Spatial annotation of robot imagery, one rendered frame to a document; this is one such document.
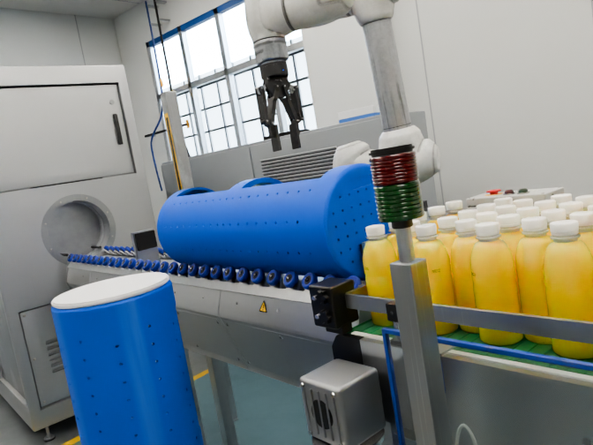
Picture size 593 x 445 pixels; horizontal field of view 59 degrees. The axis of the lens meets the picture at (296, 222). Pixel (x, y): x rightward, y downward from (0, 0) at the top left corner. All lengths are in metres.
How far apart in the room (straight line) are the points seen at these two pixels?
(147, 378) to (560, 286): 0.88
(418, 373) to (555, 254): 0.27
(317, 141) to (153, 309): 2.17
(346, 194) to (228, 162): 2.65
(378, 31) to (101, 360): 1.34
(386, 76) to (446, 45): 2.34
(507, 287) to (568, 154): 3.03
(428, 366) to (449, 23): 3.62
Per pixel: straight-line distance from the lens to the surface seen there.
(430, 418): 0.81
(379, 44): 1.91
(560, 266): 0.87
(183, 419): 1.38
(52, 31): 6.92
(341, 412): 0.98
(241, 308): 1.57
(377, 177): 0.72
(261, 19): 1.45
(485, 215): 1.05
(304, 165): 3.33
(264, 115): 1.40
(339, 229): 1.21
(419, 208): 0.72
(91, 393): 1.32
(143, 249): 2.36
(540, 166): 3.99
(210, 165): 3.99
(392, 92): 1.90
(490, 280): 0.93
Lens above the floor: 1.26
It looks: 6 degrees down
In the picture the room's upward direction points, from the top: 10 degrees counter-clockwise
